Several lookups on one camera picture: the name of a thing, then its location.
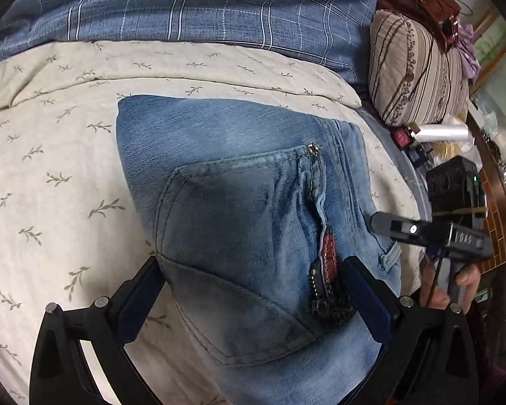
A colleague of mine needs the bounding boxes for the brown leather bag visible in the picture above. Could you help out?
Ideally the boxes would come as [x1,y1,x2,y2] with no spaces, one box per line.
[376,0,462,51]

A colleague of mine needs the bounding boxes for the brown tiled wooden frame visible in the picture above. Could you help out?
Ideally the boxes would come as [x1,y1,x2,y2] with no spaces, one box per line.
[466,112,506,273]

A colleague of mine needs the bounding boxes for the person's right hand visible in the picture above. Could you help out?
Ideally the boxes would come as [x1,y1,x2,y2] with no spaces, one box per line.
[419,257,481,309]

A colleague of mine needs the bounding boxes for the blue plaid quilt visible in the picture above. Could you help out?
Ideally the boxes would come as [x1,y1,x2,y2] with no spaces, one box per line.
[0,0,395,89]

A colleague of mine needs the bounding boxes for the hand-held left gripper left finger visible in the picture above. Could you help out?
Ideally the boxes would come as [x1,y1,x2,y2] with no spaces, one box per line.
[29,255,167,405]

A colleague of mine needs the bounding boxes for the cream leaf print blanket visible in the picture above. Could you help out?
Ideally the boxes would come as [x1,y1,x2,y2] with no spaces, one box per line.
[0,40,424,405]

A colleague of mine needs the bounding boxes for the blue denim pants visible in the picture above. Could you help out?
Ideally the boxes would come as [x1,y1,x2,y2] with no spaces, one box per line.
[116,94,403,405]

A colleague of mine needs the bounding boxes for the striped beige pillow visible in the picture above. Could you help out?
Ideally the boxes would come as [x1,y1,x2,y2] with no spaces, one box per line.
[368,8,471,127]

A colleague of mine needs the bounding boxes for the small black device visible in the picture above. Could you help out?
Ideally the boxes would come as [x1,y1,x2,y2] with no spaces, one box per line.
[407,143,431,166]

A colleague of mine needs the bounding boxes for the purple cloth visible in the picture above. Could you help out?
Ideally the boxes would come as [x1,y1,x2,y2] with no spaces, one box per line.
[457,23,483,79]

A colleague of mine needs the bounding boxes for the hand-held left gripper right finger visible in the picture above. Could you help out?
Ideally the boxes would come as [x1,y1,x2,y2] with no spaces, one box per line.
[341,256,481,405]

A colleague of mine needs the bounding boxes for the white plastic roll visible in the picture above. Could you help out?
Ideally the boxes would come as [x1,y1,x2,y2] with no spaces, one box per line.
[409,120,470,144]

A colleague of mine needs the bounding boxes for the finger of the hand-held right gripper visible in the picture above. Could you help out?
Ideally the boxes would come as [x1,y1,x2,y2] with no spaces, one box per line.
[370,212,450,247]

